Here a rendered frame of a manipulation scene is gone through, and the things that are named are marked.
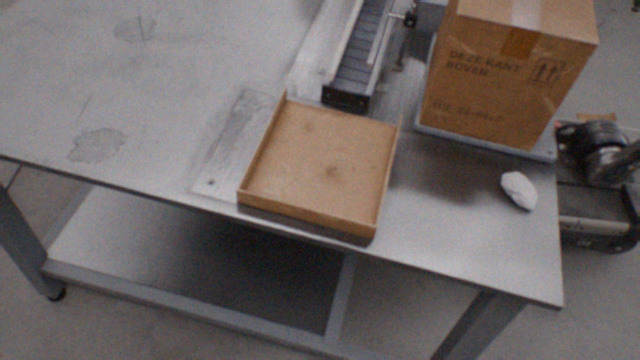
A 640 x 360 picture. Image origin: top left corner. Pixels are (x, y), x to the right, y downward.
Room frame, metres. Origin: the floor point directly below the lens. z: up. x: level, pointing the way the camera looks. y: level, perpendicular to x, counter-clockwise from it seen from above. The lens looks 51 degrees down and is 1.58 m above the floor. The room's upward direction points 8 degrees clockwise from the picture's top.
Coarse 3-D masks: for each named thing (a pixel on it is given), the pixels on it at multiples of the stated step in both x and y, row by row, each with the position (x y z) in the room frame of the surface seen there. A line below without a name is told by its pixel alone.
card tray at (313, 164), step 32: (288, 128) 0.74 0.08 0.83; (320, 128) 0.75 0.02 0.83; (352, 128) 0.76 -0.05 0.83; (384, 128) 0.78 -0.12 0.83; (256, 160) 0.63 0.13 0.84; (288, 160) 0.65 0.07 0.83; (320, 160) 0.66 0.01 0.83; (352, 160) 0.67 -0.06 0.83; (384, 160) 0.68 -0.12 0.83; (256, 192) 0.56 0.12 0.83; (288, 192) 0.57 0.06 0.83; (320, 192) 0.58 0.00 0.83; (352, 192) 0.59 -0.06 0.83; (384, 192) 0.57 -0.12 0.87; (320, 224) 0.51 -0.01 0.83; (352, 224) 0.50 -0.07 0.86
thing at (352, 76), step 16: (368, 0) 1.19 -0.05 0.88; (384, 0) 1.20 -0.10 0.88; (368, 16) 1.12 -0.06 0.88; (352, 32) 1.04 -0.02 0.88; (368, 32) 1.05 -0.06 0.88; (384, 32) 1.06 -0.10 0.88; (352, 48) 0.98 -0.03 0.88; (368, 48) 0.99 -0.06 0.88; (352, 64) 0.92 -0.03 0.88; (336, 80) 0.86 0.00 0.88; (352, 80) 0.86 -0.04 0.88; (368, 80) 0.87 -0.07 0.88
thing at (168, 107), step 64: (64, 0) 1.07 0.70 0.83; (128, 0) 1.11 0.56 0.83; (192, 0) 1.15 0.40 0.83; (256, 0) 1.20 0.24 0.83; (320, 0) 1.24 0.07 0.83; (0, 64) 0.80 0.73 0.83; (64, 64) 0.83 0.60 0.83; (128, 64) 0.86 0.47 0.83; (192, 64) 0.90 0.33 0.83; (256, 64) 0.93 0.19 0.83; (320, 64) 0.97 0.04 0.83; (384, 64) 1.00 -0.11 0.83; (0, 128) 0.62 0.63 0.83; (64, 128) 0.65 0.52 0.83; (128, 128) 0.67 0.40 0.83; (192, 128) 0.70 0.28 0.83; (256, 128) 0.73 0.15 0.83; (128, 192) 0.53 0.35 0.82; (192, 192) 0.54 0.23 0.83; (448, 192) 0.63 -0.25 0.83; (384, 256) 0.46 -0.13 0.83; (448, 256) 0.48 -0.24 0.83; (512, 256) 0.50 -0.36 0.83
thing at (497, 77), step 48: (480, 0) 0.84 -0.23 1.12; (528, 0) 0.86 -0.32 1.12; (576, 0) 0.88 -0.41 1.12; (480, 48) 0.78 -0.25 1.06; (528, 48) 0.77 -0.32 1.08; (576, 48) 0.76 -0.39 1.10; (432, 96) 0.78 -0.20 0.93; (480, 96) 0.77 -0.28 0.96; (528, 96) 0.76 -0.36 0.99; (528, 144) 0.75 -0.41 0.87
